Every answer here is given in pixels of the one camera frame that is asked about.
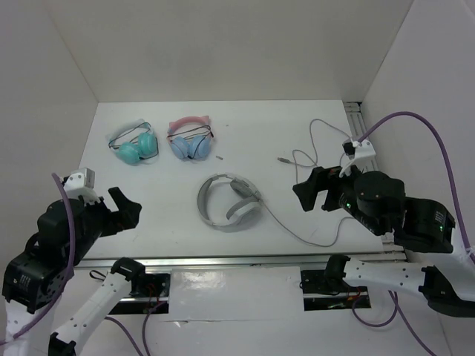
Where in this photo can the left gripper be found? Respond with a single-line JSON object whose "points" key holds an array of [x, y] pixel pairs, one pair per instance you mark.
{"points": [[128, 216]]}

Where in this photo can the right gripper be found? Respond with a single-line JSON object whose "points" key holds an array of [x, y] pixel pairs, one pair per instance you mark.
{"points": [[319, 178]]}

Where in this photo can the white grey headphones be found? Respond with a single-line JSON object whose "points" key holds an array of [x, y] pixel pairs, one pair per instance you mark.
{"points": [[229, 203]]}

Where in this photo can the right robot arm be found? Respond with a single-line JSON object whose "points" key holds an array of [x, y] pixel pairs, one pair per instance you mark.
{"points": [[423, 226]]}

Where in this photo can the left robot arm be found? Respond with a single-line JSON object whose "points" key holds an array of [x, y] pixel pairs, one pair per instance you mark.
{"points": [[34, 280]]}

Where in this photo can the teal headphones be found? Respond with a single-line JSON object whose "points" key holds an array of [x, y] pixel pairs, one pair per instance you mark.
{"points": [[134, 142]]}

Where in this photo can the pink blue headphones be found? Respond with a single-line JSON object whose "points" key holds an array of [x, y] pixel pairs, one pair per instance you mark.
{"points": [[190, 138]]}

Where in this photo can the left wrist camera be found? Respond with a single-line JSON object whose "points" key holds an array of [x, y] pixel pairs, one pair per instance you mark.
{"points": [[82, 179]]}

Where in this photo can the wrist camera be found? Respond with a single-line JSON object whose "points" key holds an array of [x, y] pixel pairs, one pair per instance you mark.
{"points": [[359, 153], [82, 179]]}

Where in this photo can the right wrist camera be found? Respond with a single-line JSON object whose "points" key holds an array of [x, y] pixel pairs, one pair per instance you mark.
{"points": [[359, 153]]}

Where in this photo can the left base plate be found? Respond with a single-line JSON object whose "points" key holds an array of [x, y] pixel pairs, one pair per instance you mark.
{"points": [[152, 292]]}

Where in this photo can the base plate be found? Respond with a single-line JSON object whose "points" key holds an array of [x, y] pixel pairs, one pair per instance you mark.
{"points": [[320, 295], [152, 292]]}

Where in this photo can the aluminium front rail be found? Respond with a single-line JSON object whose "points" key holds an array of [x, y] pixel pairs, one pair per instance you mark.
{"points": [[391, 256]]}

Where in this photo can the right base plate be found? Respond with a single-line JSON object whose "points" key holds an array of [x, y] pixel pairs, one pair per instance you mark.
{"points": [[320, 295]]}

